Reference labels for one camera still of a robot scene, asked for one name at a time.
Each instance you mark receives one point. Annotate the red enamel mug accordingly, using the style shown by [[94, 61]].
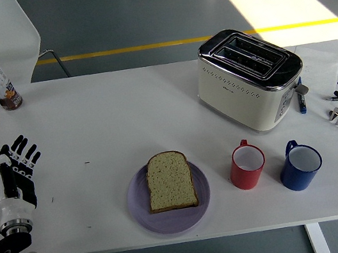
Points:
[[246, 180]]

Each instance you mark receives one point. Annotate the cream chrome toaster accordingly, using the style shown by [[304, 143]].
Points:
[[236, 99]]

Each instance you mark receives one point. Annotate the blue enamel mug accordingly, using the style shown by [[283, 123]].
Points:
[[296, 181]]

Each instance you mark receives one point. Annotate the purple plastic plate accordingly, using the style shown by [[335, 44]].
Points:
[[172, 221]]

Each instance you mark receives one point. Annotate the white table leg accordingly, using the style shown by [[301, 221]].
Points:
[[318, 241]]

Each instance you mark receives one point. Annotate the bread slice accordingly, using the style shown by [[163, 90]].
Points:
[[170, 181]]

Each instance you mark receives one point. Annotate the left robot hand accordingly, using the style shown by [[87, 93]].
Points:
[[12, 209]]

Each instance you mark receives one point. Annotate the white plastic chair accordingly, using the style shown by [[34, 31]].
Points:
[[3, 30]]

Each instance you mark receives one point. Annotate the blue marker pen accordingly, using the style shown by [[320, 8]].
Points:
[[301, 104]]

